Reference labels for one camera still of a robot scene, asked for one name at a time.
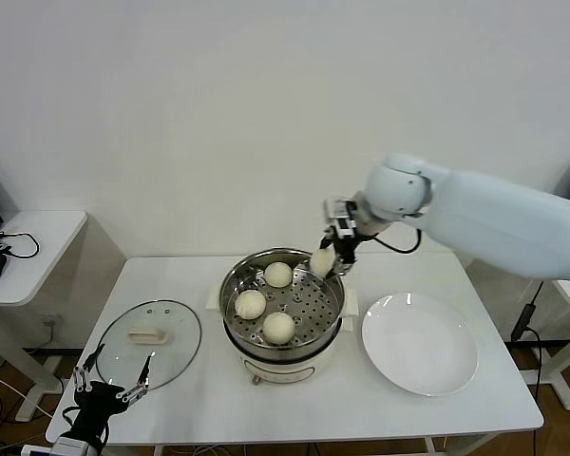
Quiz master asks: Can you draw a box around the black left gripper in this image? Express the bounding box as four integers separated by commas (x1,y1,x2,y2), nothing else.
70,342,154,436

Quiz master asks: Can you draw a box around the white side table with mouse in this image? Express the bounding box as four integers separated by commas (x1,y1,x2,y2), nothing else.
0,211,89,424

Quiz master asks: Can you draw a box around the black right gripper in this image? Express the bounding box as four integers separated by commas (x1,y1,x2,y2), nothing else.
317,228,361,277

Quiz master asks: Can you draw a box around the black looped cable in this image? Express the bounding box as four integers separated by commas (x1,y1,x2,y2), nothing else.
0,230,42,260

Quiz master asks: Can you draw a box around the white round plate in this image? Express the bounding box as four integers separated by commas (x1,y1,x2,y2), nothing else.
360,293,480,398

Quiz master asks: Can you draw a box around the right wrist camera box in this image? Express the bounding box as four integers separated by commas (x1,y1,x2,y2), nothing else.
322,197,360,238

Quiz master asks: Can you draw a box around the white side table with label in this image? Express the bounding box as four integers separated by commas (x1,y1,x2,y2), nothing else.
507,279,570,412

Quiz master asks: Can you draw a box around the white wall socket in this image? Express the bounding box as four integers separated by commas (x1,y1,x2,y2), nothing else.
41,313,61,342

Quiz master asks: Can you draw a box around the glass lid with cream handle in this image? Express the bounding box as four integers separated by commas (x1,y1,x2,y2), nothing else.
95,298,203,394

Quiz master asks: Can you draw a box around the white steamed baozi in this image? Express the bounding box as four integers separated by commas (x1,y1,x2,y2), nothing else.
264,261,294,289
310,249,336,278
262,312,296,345
234,290,267,320

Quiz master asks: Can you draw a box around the stainless steel steamer basket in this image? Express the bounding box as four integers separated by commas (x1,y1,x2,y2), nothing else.
203,247,361,351

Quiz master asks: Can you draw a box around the black cable with adapter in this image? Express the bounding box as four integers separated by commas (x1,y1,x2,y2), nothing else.
510,279,552,436

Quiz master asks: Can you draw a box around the cream electric cooking pot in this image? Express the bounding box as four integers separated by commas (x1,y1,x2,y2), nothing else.
206,303,360,387

